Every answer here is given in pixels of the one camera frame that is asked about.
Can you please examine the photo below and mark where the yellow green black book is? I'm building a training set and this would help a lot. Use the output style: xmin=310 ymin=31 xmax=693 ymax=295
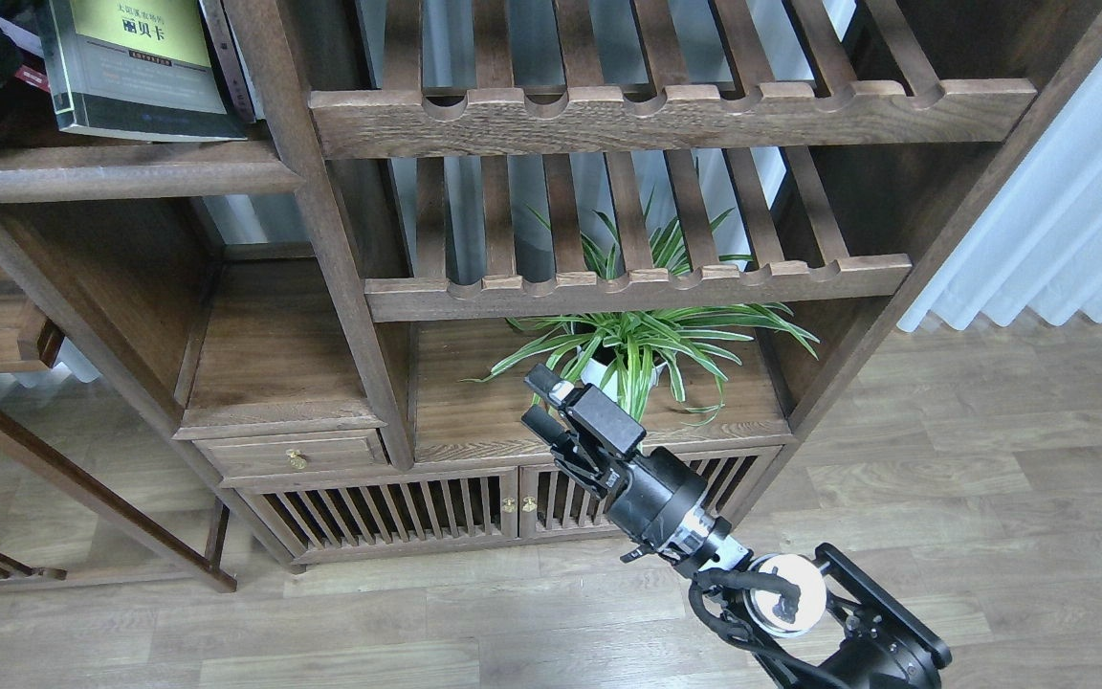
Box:
xmin=36 ymin=1 xmax=246 ymax=143

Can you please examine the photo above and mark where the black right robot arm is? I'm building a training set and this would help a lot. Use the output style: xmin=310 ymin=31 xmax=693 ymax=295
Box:
xmin=523 ymin=365 xmax=953 ymax=688

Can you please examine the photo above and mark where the red paperback book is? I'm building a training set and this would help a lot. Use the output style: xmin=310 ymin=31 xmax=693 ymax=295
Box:
xmin=14 ymin=64 xmax=50 ymax=93

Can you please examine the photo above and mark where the white sheer curtain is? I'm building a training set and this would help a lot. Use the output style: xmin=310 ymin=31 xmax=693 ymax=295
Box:
xmin=899 ymin=60 xmax=1102 ymax=332

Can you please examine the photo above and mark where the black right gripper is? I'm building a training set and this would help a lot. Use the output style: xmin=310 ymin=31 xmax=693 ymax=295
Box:
xmin=521 ymin=365 xmax=710 ymax=558

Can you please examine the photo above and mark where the white plant pot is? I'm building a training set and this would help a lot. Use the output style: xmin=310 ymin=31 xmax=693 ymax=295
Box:
xmin=579 ymin=348 xmax=668 ymax=407

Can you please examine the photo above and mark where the green spider plant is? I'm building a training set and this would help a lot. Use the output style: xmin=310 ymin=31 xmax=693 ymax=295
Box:
xmin=467 ymin=191 xmax=820 ymax=427

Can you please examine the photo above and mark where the dark wooden bookshelf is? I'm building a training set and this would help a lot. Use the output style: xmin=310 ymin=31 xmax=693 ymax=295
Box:
xmin=0 ymin=1 xmax=1102 ymax=568

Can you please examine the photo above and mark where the pale lavender white book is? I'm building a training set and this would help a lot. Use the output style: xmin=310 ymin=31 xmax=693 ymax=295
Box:
xmin=0 ymin=14 xmax=44 ymax=58

